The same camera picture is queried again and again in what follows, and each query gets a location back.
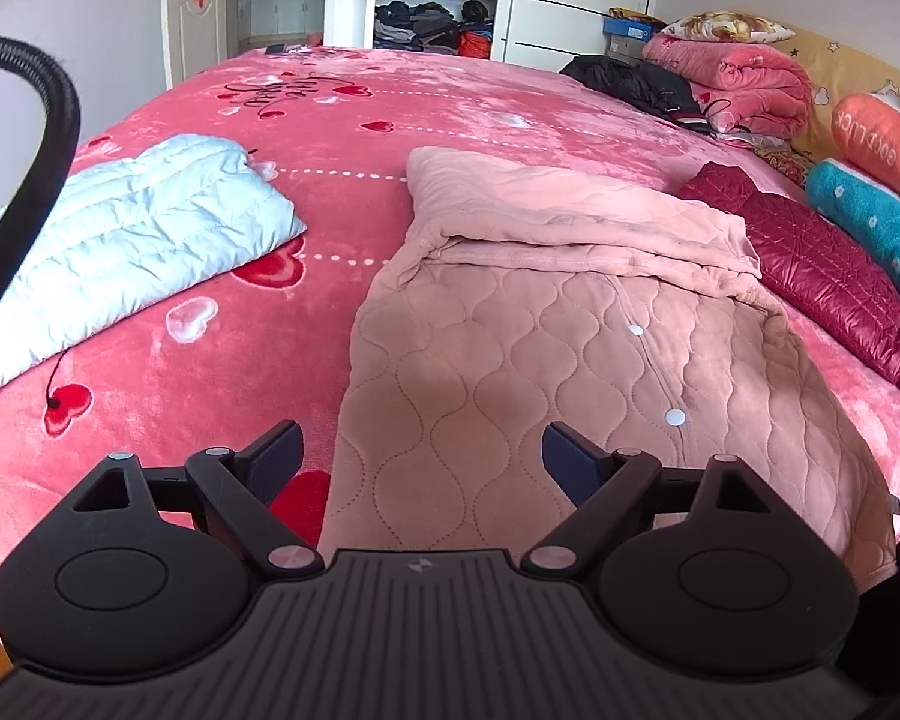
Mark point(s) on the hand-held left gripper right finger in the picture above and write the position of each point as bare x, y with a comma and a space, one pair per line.
570, 463

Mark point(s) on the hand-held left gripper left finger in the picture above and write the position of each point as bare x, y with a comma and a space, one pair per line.
281, 451

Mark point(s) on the pink quilted garment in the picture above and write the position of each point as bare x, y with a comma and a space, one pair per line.
540, 330

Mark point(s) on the stack of dark folded clothes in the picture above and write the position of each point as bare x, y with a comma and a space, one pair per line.
420, 26

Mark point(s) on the light blue down jacket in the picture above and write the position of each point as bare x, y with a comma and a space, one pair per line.
135, 225

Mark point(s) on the magenta down jacket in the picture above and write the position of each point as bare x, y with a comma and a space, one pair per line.
832, 270

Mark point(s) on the pink printed bed blanket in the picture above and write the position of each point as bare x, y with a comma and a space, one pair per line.
435, 112

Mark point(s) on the teal dotted pillow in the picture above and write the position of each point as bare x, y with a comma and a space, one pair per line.
870, 217

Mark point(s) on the black jacket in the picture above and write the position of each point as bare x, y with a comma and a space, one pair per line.
622, 75

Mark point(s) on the black phone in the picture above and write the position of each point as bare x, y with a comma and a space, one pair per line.
277, 50

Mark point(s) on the folded pink blanket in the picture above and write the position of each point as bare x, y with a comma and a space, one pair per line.
735, 79

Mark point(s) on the white door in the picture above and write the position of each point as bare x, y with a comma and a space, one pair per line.
195, 37

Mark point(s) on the kitchen cabinet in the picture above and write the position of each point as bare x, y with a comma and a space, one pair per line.
277, 15

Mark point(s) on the blue box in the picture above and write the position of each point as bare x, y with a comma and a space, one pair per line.
626, 28

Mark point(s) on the orange pillow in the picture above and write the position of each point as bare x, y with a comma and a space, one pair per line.
877, 139

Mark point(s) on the floral pillow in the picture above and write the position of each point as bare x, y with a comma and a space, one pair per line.
727, 26

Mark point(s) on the yellow headboard cover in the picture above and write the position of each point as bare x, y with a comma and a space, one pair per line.
832, 67

